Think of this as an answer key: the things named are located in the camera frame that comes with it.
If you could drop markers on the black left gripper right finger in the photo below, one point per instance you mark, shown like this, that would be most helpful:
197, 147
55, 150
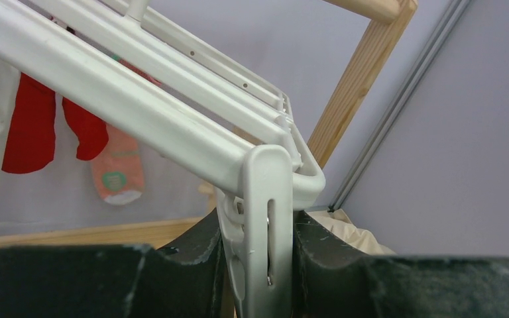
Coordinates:
333, 279

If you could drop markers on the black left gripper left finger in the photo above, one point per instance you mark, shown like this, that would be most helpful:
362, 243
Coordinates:
184, 278

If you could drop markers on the wooden drying rack frame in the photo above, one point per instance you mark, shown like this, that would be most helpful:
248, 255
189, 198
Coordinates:
355, 79

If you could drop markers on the beige crumpled cloth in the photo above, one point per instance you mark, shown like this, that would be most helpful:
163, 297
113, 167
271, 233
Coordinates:
338, 223

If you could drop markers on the white plastic clip hanger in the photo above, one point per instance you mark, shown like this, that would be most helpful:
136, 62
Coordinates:
128, 65

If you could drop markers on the red plain sock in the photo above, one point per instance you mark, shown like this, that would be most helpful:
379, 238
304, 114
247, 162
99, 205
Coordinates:
31, 140

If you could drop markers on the pink sock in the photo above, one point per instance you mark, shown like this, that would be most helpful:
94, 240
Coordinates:
117, 172

